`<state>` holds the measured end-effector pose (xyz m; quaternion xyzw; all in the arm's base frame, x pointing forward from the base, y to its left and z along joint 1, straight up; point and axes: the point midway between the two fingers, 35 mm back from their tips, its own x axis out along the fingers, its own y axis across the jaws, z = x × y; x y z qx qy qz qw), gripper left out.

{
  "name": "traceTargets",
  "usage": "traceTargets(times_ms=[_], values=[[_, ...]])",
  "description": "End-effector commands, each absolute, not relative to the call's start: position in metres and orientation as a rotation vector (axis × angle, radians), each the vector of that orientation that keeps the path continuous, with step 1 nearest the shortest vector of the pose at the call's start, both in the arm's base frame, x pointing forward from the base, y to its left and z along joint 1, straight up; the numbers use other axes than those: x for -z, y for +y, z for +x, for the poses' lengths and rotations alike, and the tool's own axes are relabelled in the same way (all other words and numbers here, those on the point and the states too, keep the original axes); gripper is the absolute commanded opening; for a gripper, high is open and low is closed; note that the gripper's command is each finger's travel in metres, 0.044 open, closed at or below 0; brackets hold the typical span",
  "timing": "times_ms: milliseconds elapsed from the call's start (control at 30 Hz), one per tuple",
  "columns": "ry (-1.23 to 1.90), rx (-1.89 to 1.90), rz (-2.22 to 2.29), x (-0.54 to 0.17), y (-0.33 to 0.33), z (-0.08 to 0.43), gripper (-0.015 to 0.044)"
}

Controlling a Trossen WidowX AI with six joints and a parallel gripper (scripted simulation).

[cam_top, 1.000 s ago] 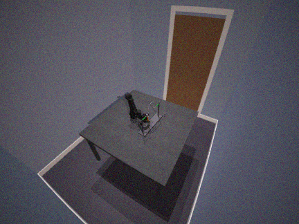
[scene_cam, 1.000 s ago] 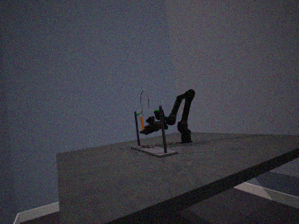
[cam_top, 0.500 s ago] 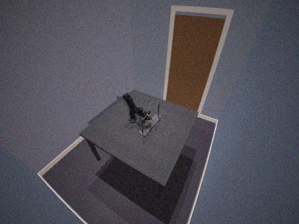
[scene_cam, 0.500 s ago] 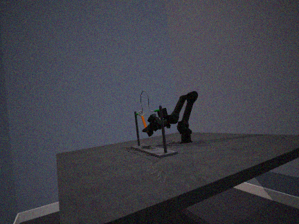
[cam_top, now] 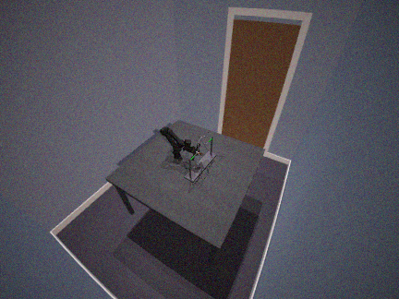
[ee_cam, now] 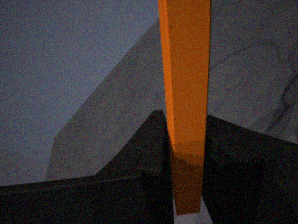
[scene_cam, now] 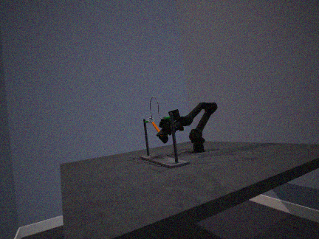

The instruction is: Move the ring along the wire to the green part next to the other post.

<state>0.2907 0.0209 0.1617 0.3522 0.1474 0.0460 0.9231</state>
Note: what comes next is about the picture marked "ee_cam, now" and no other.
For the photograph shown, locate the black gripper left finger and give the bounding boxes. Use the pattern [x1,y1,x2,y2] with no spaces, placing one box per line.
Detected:
[0,109,174,224]

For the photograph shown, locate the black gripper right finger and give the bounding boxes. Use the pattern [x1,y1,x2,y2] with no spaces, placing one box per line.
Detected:
[201,115,298,224]

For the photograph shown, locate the orange handle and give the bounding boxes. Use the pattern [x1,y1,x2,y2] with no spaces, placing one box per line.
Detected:
[158,0,212,214]

